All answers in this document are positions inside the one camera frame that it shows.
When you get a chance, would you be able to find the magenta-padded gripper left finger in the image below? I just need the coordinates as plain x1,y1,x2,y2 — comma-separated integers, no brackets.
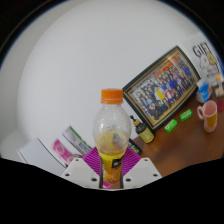
61,146,103,190

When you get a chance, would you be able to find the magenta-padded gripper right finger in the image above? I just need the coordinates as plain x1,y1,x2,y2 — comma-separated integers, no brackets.
120,146,163,190

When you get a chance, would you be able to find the clear orange-capped drink bottle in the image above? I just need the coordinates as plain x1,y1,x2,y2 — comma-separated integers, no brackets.
92,88,133,188

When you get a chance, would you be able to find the dark blue pump bottle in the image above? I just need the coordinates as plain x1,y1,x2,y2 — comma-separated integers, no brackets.
128,139,143,156

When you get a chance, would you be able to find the brown yellow-labelled pump bottle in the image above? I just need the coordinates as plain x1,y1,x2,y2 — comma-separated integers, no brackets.
129,114,156,145

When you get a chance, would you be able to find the white flat panel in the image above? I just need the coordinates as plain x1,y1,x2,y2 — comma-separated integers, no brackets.
16,137,68,176

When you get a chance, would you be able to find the framed group picture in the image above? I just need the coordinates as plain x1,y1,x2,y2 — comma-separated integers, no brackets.
122,45,201,132

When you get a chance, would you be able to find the pink and yellow mug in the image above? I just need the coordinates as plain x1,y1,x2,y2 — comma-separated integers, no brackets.
196,99,219,134

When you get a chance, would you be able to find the blue tissue pack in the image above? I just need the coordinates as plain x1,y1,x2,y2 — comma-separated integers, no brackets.
195,79,213,104

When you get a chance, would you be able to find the flat round red coaster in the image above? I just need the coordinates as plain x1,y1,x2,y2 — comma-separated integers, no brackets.
216,99,224,113

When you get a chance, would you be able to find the white printed gift bag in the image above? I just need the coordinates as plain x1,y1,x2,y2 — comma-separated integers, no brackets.
181,39,224,81

